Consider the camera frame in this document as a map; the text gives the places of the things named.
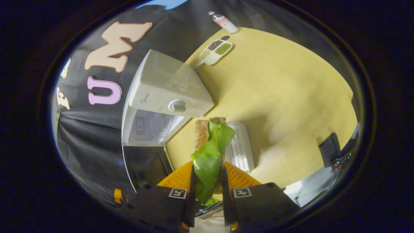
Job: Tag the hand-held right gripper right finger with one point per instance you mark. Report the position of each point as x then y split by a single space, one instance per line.
258 207

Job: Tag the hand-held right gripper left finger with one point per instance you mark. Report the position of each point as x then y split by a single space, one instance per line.
155 204

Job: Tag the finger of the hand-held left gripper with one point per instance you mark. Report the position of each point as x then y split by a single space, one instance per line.
118 195

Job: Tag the lettuce bread sandwich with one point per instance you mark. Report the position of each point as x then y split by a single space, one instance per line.
207 161

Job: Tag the white microwave oven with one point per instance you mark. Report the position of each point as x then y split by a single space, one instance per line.
161 84

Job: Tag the white rectangular tray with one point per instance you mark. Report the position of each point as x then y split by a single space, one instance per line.
241 149

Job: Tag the white divided seasoning dish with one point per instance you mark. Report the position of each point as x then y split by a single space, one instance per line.
215 51

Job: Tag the small clear bottle pink label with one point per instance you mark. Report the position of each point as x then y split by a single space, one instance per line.
224 22

